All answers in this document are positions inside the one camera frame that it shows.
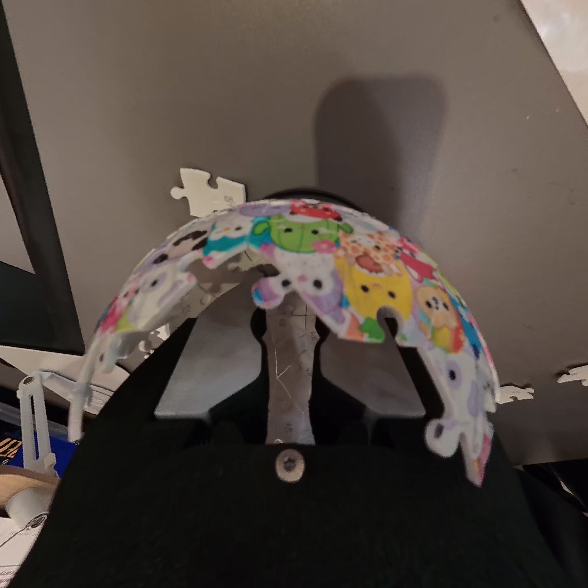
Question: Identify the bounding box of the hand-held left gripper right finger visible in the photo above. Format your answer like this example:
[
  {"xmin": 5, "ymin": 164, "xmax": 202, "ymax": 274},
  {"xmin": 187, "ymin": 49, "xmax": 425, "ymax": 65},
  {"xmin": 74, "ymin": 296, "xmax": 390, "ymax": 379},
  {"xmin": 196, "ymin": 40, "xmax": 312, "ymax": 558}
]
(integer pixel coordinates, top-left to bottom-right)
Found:
[{"xmin": 315, "ymin": 321, "xmax": 427, "ymax": 445}]

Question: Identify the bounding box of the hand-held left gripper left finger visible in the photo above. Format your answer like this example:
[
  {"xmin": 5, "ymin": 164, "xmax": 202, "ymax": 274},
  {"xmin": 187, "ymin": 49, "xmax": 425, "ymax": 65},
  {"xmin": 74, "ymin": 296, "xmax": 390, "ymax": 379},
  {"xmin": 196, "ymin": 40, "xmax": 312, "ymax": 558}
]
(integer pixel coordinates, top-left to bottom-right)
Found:
[{"xmin": 154, "ymin": 311, "xmax": 269, "ymax": 445}]

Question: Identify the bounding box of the partly built puzzle ball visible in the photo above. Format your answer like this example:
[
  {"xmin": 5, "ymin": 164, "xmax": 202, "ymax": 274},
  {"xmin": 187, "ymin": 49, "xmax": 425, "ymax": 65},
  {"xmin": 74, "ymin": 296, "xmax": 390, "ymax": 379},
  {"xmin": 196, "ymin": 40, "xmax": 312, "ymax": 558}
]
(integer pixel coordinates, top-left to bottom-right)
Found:
[{"xmin": 68, "ymin": 198, "xmax": 502, "ymax": 488}]

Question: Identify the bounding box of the black puzzle ball stand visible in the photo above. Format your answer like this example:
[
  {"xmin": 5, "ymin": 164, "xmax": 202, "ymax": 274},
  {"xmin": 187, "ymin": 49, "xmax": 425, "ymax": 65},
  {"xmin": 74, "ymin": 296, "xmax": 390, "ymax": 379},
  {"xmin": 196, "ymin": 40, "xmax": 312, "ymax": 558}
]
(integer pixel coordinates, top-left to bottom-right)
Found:
[{"xmin": 263, "ymin": 187, "xmax": 366, "ymax": 209}]

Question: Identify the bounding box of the blue printed box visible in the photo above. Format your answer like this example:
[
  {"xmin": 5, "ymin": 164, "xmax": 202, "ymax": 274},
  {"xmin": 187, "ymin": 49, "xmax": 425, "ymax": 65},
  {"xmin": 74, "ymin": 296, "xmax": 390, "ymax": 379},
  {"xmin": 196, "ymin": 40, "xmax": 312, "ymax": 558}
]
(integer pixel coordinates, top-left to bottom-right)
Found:
[{"xmin": 0, "ymin": 404, "xmax": 70, "ymax": 467}]

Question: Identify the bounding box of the white plastic device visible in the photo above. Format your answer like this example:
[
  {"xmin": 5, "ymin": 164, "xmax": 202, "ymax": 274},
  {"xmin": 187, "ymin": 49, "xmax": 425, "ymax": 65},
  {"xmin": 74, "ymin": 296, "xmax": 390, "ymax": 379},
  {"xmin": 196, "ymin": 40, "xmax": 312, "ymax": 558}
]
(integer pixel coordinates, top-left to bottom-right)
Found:
[{"xmin": 16, "ymin": 371, "xmax": 60, "ymax": 476}]

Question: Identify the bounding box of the dark grey desk pad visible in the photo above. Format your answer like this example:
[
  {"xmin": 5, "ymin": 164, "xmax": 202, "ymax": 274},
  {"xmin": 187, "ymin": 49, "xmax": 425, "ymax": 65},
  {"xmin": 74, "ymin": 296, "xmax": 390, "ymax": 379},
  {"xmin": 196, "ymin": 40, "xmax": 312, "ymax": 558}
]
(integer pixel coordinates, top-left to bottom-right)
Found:
[{"xmin": 0, "ymin": 261, "xmax": 65, "ymax": 352}]

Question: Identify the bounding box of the round wooden table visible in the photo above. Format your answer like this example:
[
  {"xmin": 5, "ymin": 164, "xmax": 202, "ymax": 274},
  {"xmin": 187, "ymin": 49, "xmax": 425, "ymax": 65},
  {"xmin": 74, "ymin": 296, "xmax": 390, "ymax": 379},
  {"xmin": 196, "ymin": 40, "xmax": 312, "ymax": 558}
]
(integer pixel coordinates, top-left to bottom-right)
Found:
[{"xmin": 0, "ymin": 469, "xmax": 60, "ymax": 506}]

